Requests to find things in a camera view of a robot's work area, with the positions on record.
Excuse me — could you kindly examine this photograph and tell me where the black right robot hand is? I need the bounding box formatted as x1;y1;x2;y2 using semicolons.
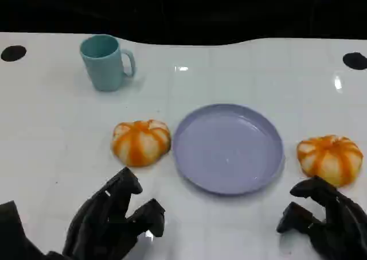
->
276;176;367;260

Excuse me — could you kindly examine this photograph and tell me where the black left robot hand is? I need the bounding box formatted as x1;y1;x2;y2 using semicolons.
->
62;166;166;260

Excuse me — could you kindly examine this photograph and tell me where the orange and white bread roll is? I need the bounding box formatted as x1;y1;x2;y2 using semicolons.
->
111;119;172;168
296;134;364;188

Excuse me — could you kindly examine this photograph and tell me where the lilac plate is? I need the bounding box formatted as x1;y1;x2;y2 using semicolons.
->
172;103;285;196

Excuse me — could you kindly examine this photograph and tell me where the pale green mug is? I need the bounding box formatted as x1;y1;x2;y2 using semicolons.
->
79;34;136;92

